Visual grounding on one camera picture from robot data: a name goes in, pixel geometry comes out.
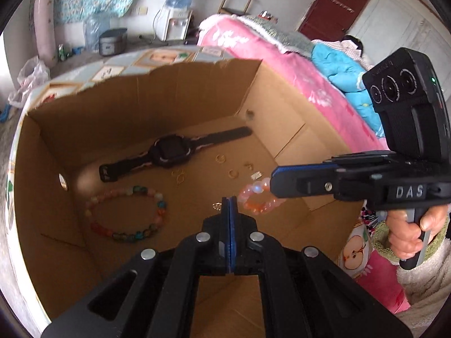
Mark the green fuzzy cloth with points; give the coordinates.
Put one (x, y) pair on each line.
(382, 243)

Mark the person's right hand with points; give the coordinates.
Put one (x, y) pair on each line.
(398, 236)

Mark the white plastic bag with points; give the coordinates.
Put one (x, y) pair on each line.
(30, 77)

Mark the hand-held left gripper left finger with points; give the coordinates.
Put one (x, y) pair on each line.
(220, 239)

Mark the black wrist watch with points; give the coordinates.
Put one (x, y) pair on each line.
(169, 151)

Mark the green can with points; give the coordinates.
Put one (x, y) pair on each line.
(63, 52)

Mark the striped cloth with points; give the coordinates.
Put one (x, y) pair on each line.
(345, 51)

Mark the white wall socket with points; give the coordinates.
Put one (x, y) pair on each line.
(142, 10)

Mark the white water dispenser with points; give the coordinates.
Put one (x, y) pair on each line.
(172, 24)

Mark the small gold charm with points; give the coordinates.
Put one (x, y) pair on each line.
(217, 205)

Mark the clear plastic bottle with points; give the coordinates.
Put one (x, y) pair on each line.
(93, 30)

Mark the silver rectangular earring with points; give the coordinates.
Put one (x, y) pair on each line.
(256, 175)

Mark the grey rice cooker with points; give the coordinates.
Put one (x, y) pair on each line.
(112, 42)

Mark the white fuzzy cloth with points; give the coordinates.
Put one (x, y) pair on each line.
(430, 288)

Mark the small blue object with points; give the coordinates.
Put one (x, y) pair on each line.
(4, 112)

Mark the dark red door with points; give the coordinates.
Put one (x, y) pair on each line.
(331, 7)

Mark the pink white cylinder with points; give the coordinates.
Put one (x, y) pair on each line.
(45, 28)

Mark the white door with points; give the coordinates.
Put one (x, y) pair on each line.
(394, 17)

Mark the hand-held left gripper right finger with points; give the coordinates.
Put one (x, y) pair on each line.
(239, 243)

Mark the silver glitter cloth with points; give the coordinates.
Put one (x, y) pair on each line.
(282, 37)

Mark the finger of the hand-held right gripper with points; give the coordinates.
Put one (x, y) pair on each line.
(303, 183)

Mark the gold earring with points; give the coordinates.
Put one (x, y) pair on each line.
(175, 173)

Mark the pink floral blanket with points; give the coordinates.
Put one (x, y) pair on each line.
(282, 74)

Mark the brown cardboard box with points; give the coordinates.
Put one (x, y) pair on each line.
(141, 105)

